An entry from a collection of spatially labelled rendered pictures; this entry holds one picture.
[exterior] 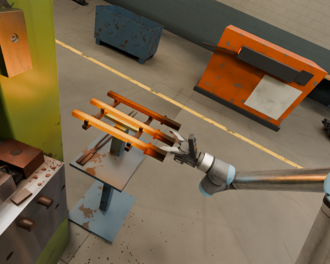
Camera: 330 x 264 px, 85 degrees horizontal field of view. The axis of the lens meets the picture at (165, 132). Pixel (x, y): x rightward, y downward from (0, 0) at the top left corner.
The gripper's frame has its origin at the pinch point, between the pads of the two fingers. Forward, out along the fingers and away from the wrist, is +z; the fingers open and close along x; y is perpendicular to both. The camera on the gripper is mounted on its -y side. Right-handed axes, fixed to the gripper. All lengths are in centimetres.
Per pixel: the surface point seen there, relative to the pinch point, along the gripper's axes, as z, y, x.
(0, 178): 33, -1, -50
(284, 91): -136, 25, 297
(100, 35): 241, 77, 290
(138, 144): 7.9, -0.5, -13.1
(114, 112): 27.2, -0.7, -1.6
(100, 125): 26.0, -0.7, -13.8
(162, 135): 1.2, -1.1, -1.3
